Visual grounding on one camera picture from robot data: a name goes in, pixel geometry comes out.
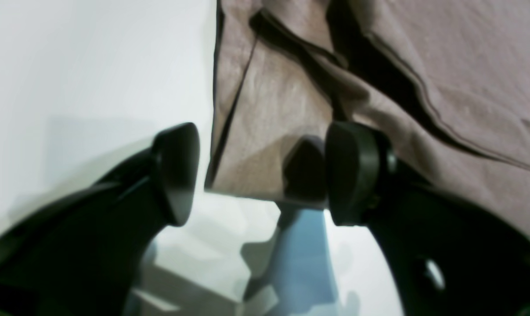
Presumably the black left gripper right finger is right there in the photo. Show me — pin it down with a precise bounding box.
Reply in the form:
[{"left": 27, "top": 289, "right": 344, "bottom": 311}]
[{"left": 325, "top": 122, "right": 530, "bottom": 316}]

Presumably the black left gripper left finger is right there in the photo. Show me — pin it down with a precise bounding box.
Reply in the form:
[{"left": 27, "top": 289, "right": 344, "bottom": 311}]
[{"left": 0, "top": 122, "right": 200, "bottom": 316}]

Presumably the mauve T-shirt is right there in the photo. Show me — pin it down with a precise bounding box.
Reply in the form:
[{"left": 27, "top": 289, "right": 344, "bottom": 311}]
[{"left": 205, "top": 0, "right": 530, "bottom": 236}]

